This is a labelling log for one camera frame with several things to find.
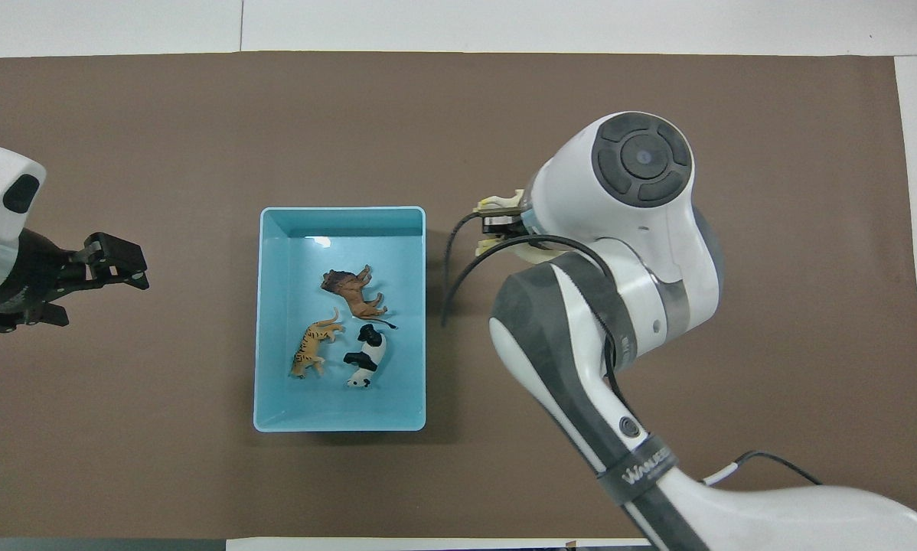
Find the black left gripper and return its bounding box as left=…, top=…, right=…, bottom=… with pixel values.
left=0, top=228, right=152, bottom=334

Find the brown lion toy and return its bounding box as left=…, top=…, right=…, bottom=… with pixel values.
left=320, top=264, right=399, bottom=331

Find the black white panda toy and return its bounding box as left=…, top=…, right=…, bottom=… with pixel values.
left=342, top=323, right=389, bottom=390

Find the orange striped tiger toy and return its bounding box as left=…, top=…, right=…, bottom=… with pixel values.
left=288, top=307, right=347, bottom=380

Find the light blue storage box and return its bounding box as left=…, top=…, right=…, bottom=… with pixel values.
left=253, top=205, right=428, bottom=435

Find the brown table mat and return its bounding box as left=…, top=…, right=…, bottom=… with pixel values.
left=0, top=51, right=917, bottom=541

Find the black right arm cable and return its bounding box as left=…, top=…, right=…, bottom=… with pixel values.
left=439, top=210, right=824, bottom=487

